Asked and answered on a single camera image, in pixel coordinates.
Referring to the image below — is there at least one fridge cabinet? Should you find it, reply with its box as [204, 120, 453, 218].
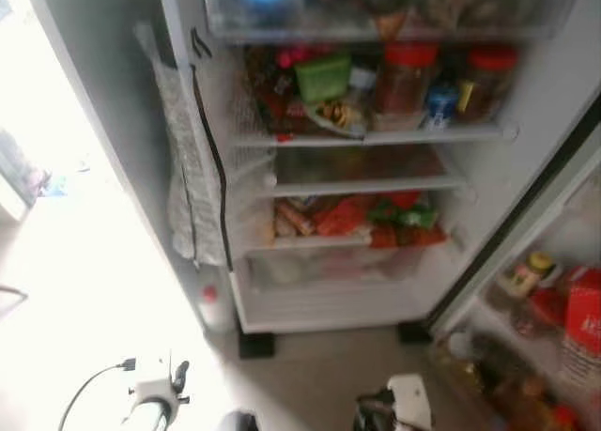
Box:
[23, 0, 601, 336]

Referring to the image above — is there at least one black robot leg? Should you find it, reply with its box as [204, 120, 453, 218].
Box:
[220, 409, 260, 431]

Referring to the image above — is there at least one white bottle red cap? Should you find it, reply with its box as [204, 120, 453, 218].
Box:
[198, 283, 237, 334]

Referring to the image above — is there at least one clear crisper drawer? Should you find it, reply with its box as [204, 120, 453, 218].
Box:
[243, 242, 444, 292]

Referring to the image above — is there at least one brown bottle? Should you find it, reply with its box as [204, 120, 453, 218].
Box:
[470, 354, 585, 431]

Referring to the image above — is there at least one red carton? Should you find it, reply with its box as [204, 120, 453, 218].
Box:
[562, 266, 601, 358]

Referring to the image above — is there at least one orange-red flat packet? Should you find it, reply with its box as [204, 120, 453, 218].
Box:
[370, 223, 448, 250]

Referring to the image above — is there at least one brown snack packet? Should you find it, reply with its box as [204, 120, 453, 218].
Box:
[274, 200, 316, 238]

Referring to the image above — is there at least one red snack packet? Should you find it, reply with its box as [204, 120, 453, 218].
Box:
[314, 195, 373, 238]

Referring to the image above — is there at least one green snack packet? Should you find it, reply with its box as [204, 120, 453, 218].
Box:
[368, 197, 439, 231]

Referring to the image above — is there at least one red pouch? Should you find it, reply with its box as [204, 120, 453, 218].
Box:
[528, 285, 570, 330]

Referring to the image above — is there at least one white patterned hanging cloth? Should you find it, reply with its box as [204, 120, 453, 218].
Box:
[135, 22, 232, 269]

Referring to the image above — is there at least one printed snack packet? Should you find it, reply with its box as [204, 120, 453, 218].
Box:
[304, 97, 368, 140]

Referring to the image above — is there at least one blue drink can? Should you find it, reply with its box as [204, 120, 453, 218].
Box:
[424, 81, 460, 131]

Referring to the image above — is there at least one green box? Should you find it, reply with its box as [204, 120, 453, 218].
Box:
[295, 54, 354, 104]

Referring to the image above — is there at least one red-lid brown jar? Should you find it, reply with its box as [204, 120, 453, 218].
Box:
[459, 43, 518, 123]
[375, 40, 441, 118]

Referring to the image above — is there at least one pink small packet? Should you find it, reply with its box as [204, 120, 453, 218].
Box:
[276, 43, 316, 69]

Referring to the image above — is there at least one clear chiller tray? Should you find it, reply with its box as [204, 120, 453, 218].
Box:
[201, 0, 584, 43]

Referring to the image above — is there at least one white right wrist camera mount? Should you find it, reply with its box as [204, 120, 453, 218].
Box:
[388, 374, 436, 431]

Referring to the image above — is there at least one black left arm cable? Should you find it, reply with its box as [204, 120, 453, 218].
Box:
[58, 358, 138, 431]

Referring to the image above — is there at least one black strap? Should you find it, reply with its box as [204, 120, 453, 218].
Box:
[190, 26, 233, 269]

